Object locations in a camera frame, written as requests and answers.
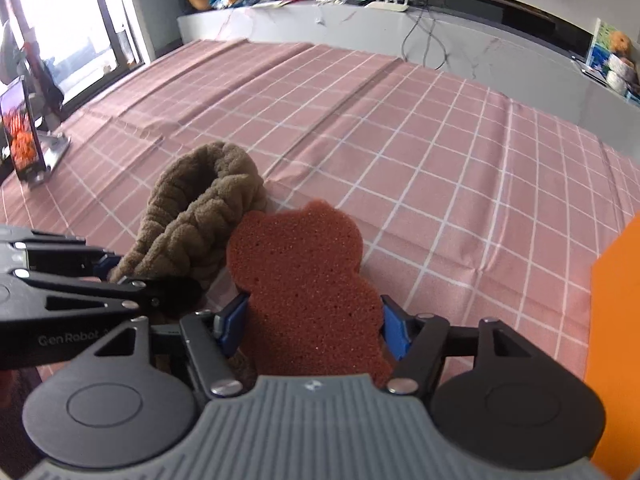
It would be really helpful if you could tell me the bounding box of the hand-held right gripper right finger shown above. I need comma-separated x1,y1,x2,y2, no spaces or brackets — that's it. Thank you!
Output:
380,294,533,395

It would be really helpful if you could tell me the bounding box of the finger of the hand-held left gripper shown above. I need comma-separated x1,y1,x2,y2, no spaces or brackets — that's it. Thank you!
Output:
0,225,122,282
0,269,203,322

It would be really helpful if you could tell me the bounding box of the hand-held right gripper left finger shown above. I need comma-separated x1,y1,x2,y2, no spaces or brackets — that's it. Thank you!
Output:
93,293,251,397

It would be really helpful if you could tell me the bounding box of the red-brown bear-shaped sponge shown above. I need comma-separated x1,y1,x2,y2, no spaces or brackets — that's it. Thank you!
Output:
226,200,396,389

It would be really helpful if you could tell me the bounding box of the brown fuzzy headband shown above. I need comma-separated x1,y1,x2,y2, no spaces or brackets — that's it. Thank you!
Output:
107,142,269,302

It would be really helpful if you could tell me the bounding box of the orange cardboard box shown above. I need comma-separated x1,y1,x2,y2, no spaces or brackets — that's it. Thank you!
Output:
582,232,640,480

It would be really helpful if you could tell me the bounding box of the pink checked tablecloth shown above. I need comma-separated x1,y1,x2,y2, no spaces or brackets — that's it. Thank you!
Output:
0,37,640,387

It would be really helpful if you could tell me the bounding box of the colourful picture card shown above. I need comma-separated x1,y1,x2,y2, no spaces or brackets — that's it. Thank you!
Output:
587,17,617,74

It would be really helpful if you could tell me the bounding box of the brown teddy bear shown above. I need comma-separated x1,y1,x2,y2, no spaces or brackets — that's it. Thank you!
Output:
604,30,639,97

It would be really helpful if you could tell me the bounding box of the black cable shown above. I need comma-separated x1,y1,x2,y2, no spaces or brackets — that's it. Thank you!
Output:
399,6,449,72

